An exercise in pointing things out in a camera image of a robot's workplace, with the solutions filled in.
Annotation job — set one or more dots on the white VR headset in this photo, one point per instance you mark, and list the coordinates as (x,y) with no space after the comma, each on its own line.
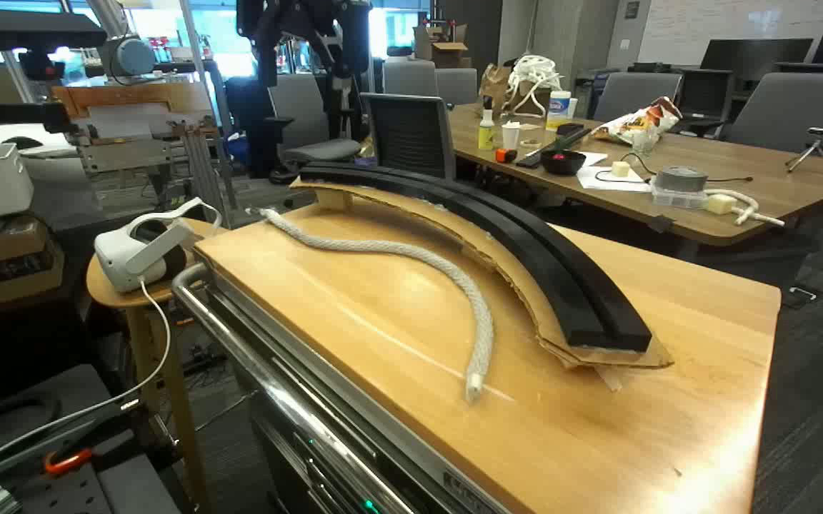
(154,248)

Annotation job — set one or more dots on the grey office chair left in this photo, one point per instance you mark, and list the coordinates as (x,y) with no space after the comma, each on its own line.
(299,102)

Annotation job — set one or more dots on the chips snack bag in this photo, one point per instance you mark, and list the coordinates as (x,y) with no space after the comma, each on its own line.
(641,128)

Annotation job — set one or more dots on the black curved track object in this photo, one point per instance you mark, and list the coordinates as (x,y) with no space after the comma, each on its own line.
(585,298)

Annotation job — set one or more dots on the grey office chair right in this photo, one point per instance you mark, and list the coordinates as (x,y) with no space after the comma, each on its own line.
(781,114)

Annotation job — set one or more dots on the black bowl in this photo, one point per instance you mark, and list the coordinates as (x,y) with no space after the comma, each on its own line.
(562,163)

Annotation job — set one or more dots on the long wooden office table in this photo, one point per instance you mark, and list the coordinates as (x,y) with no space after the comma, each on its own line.
(747,169)

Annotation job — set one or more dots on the white paper sheet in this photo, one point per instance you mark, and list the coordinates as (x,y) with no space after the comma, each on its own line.
(612,176)

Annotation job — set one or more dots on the metal cart with handle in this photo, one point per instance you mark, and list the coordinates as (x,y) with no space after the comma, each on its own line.
(342,450)

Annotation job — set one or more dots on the white bottle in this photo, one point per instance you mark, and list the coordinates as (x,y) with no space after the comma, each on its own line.
(559,111)

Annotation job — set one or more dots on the grey tape roll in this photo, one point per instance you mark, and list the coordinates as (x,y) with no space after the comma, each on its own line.
(682,182)

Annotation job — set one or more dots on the round wooden stool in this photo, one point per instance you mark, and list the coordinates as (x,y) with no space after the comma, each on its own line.
(155,361)

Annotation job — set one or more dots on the dark grey office chair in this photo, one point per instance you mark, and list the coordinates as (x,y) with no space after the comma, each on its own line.
(414,134)

